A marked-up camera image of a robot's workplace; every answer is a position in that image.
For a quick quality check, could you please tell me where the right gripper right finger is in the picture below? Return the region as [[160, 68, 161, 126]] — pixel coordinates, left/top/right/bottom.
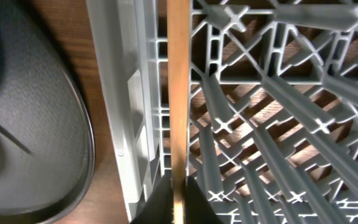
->
[[185, 177, 223, 224]]

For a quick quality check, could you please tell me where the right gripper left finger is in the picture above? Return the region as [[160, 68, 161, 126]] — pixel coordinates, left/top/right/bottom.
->
[[131, 174, 173, 224]]

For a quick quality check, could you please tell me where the wooden chopstick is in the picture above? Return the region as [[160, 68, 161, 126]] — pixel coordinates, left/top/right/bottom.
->
[[167, 0, 190, 224]]

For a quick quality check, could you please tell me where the grey dishwasher rack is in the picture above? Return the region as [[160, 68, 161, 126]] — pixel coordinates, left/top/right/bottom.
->
[[87, 0, 358, 223]]

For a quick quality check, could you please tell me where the black round tray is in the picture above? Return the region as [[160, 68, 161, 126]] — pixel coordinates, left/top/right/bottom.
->
[[0, 1, 95, 223]]

